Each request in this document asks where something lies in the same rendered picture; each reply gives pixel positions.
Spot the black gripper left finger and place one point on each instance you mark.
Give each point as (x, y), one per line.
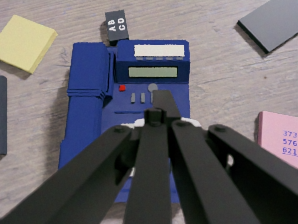
(83, 190)

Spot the blue phone casing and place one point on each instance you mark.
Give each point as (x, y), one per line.
(137, 67)

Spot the blue telephone handset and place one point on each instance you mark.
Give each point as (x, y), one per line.
(87, 87)

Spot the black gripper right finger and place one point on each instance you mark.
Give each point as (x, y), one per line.
(258, 188)

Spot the yellow sticky note pad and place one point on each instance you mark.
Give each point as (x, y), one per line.
(24, 43)

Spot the pink sticky note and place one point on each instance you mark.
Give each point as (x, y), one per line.
(279, 134)

